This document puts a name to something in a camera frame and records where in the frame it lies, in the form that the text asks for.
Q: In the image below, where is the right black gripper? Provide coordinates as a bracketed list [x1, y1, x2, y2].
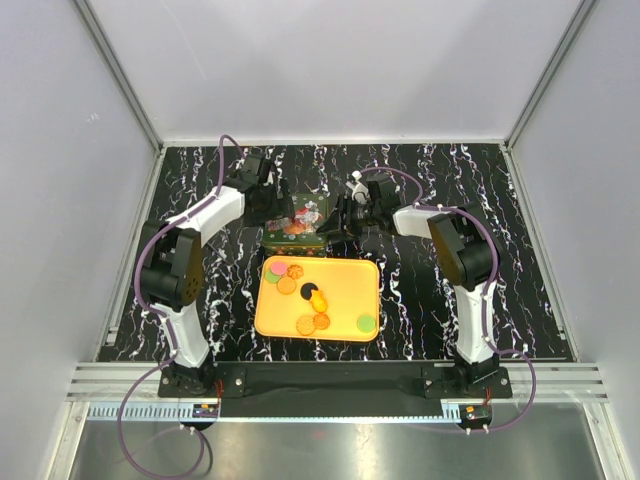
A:
[317, 194, 380, 242]

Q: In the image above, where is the gold tin lid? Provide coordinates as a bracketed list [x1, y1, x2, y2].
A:
[263, 193, 329, 238]

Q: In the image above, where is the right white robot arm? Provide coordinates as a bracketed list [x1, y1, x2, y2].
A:
[318, 174, 501, 397]

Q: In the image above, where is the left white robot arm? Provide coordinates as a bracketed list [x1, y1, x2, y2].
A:
[133, 154, 294, 396]

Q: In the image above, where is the gold cookie tin box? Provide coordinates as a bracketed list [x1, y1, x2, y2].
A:
[262, 233, 327, 257]

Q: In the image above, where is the orange swirl cookie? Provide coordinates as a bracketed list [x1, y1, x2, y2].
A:
[313, 313, 330, 330]
[287, 264, 304, 280]

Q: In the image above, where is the black round cookie centre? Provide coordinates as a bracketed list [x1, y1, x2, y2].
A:
[300, 282, 320, 301]

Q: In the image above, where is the pink round cookie left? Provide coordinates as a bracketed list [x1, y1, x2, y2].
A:
[270, 261, 288, 276]

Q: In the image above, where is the yellow plastic tray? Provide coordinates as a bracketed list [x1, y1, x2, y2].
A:
[254, 256, 380, 343]

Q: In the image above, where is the tan dotted round cookie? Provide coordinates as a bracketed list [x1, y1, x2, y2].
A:
[276, 276, 297, 295]

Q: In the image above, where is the orange bear cookie centre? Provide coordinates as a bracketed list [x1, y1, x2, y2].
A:
[309, 290, 328, 313]

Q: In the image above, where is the green round cookie left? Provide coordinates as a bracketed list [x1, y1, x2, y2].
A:
[265, 271, 280, 283]

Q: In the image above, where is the green round cookie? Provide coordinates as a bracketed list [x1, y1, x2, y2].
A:
[356, 315, 377, 333]
[265, 271, 280, 283]

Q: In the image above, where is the orange swirl cookie front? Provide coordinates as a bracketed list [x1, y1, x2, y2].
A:
[313, 313, 330, 330]

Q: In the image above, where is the green round cookie right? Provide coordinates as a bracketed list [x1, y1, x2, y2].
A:
[356, 315, 377, 333]

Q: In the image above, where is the tan dotted cookie front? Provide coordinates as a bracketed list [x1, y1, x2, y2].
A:
[296, 315, 316, 336]

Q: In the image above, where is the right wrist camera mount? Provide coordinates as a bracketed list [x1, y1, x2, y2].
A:
[347, 170, 369, 205]

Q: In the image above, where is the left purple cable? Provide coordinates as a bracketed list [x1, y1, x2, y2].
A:
[115, 133, 249, 479]

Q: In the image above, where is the purple cable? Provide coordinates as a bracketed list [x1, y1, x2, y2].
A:
[115, 133, 249, 479]
[357, 167, 539, 435]

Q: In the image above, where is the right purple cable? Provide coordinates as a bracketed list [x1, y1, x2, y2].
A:
[357, 167, 539, 435]

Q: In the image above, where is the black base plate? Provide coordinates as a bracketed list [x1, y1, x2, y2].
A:
[158, 361, 513, 420]

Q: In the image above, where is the slotted cable duct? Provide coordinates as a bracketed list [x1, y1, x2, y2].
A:
[87, 402, 219, 422]

